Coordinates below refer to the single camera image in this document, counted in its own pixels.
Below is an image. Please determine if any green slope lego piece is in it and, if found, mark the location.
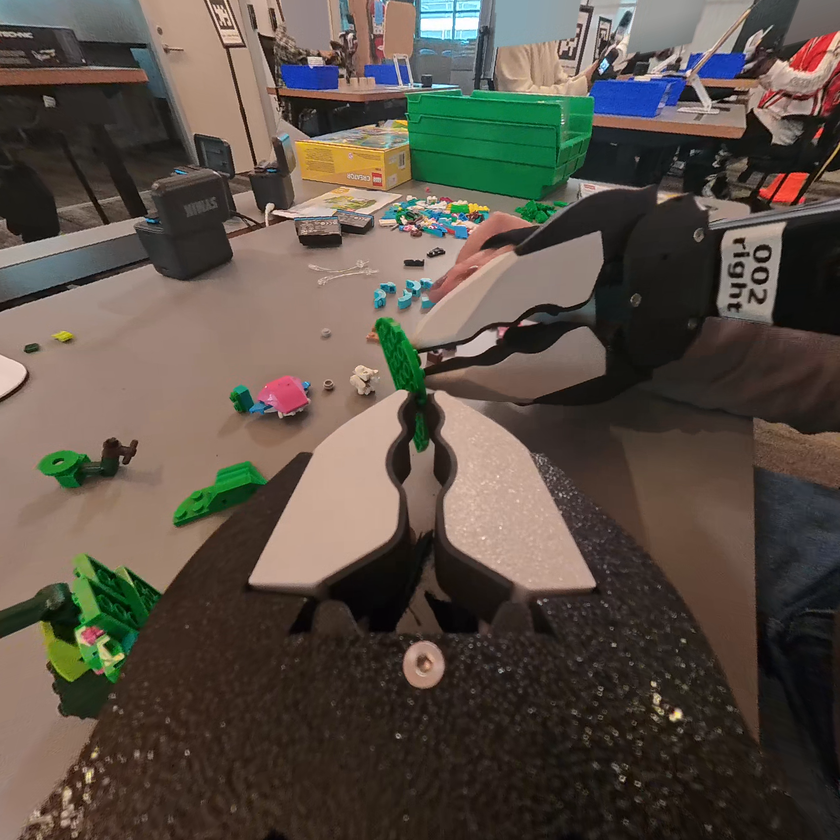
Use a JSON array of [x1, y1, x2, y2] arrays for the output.
[[172, 461, 269, 528]]

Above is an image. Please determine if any person's right forearm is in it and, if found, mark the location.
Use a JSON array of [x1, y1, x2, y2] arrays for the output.
[[640, 315, 840, 435]]

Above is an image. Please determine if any pink teal lego animal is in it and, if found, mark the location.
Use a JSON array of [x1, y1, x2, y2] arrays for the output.
[[230, 375, 311, 419]]

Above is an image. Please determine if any wooden desk with bins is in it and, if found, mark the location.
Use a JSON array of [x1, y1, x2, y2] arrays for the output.
[[266, 82, 460, 135]]

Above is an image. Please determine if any white door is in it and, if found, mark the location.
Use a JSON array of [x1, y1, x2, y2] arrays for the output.
[[138, 0, 280, 173]]

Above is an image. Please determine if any wooden desk dark frame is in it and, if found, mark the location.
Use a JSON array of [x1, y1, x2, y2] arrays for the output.
[[0, 66, 151, 227]]

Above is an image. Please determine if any instruction booklet green picture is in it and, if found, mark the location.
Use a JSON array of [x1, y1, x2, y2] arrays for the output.
[[272, 187, 403, 221]]

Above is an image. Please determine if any stack of green storage bins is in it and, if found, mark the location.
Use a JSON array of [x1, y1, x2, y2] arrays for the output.
[[406, 88, 595, 201]]

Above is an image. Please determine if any group of green lego pieces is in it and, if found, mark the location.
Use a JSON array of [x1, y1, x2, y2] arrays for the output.
[[514, 199, 572, 225]]

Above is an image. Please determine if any person's right hand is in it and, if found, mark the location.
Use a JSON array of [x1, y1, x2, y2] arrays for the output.
[[428, 212, 547, 307]]

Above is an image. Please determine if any tag sign on stand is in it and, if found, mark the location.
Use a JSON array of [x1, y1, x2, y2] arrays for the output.
[[205, 0, 258, 173]]

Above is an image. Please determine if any person's leg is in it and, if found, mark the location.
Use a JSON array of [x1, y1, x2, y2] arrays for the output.
[[753, 467, 840, 798]]

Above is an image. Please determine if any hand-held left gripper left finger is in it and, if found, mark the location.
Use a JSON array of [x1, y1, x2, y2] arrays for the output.
[[249, 390, 411, 599]]

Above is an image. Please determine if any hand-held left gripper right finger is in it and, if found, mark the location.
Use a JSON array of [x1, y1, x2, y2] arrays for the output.
[[433, 390, 597, 601]]

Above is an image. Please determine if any black flat device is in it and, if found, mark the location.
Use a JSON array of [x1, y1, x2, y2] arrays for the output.
[[193, 133, 237, 179]]

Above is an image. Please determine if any yellow lego box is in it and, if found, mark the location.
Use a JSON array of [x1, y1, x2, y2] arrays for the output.
[[294, 126, 413, 193]]

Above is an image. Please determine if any small dark grey charger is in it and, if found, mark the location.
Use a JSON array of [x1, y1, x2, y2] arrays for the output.
[[248, 134, 296, 212]]

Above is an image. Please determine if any large dark grey charging case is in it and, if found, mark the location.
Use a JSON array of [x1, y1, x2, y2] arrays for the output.
[[134, 166, 234, 281]]

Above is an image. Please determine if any green ring brown branch piece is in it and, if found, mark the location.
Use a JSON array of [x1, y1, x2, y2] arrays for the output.
[[37, 437, 139, 488]]

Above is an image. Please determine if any black cardboard box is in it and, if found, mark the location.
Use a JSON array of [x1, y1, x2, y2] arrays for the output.
[[0, 25, 86, 67]]

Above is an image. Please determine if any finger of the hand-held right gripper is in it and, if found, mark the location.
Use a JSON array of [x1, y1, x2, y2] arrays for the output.
[[423, 320, 652, 408], [413, 185, 659, 353]]

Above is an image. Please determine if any green lego plate assembly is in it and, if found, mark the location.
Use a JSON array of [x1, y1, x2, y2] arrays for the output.
[[374, 317, 434, 454]]

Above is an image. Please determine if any green lego brick build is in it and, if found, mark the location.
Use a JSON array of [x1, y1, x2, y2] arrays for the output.
[[0, 554, 161, 719]]

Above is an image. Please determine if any group of azure curved pieces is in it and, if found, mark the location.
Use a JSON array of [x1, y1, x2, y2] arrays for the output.
[[373, 279, 439, 311]]

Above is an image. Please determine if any grey desk wooden edge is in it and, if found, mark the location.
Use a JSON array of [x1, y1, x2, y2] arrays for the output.
[[591, 105, 749, 188]]

